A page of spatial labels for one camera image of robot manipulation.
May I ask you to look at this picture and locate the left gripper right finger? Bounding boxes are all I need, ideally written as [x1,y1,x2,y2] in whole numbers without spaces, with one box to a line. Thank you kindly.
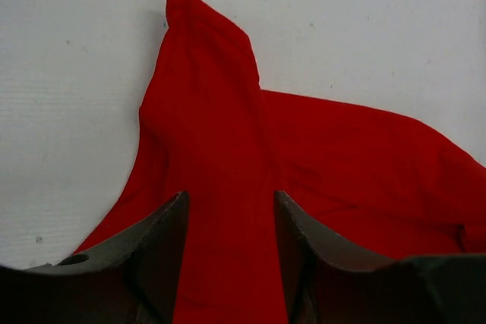
[273,191,485,323]

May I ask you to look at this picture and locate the red t shirt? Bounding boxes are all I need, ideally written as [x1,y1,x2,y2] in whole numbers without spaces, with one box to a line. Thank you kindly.
[81,0,485,323]

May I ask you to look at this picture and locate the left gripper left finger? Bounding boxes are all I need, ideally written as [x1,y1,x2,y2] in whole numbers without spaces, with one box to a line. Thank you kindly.
[1,192,189,323]

